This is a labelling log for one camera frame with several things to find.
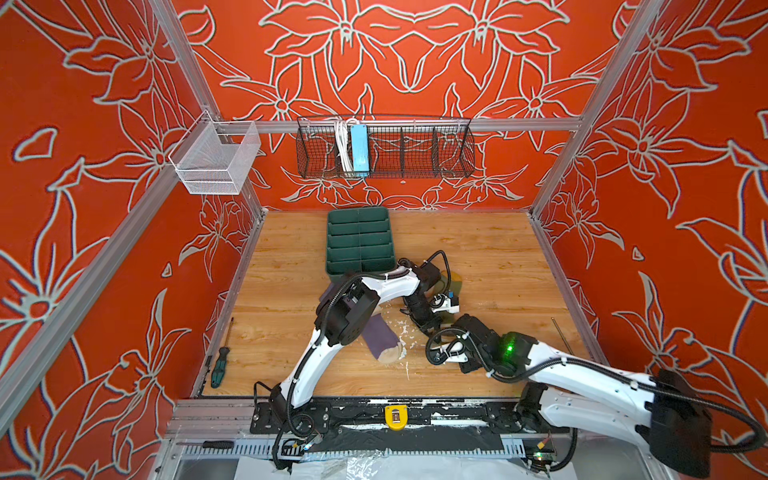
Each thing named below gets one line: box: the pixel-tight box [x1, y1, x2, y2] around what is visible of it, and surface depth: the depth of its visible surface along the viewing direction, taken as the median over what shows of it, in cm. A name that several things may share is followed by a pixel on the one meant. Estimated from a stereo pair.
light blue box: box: [351, 124, 370, 178], surface depth 91 cm
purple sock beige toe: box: [361, 313, 406, 364], surface depth 87 cm
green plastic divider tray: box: [326, 207, 396, 282], surface depth 106 cm
